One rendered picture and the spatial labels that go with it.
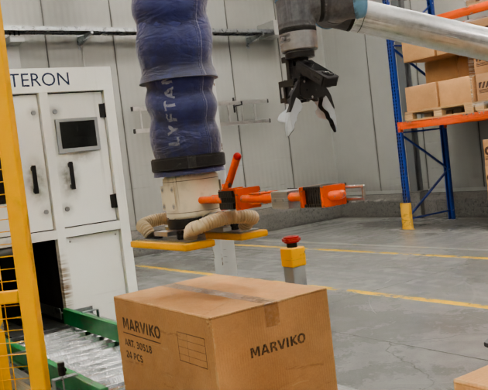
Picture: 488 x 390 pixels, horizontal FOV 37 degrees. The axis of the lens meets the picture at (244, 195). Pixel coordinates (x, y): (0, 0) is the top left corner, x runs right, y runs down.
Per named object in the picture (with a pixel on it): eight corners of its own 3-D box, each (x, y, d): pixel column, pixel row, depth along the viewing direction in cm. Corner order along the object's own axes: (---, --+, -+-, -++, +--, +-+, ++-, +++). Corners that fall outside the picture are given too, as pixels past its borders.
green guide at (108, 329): (63, 323, 398) (62, 307, 398) (81, 319, 404) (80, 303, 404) (219, 378, 266) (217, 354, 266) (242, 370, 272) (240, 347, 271)
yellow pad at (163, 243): (130, 248, 227) (128, 231, 227) (158, 242, 233) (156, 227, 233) (186, 251, 200) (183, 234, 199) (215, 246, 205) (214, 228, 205)
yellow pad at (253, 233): (182, 237, 238) (180, 223, 238) (207, 233, 244) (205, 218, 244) (242, 241, 211) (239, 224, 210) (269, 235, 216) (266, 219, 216)
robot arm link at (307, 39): (324, 29, 172) (292, 29, 167) (326, 49, 173) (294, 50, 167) (300, 37, 180) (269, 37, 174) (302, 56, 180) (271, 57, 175)
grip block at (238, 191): (218, 210, 202) (215, 189, 201) (246, 206, 207) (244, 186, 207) (235, 210, 195) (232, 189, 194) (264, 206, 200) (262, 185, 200)
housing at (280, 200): (270, 209, 184) (269, 192, 184) (291, 206, 188) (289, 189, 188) (288, 209, 179) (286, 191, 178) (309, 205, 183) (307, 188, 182)
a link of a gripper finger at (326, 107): (329, 125, 183) (309, 97, 180) (345, 123, 178) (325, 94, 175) (322, 134, 182) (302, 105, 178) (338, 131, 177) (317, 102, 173)
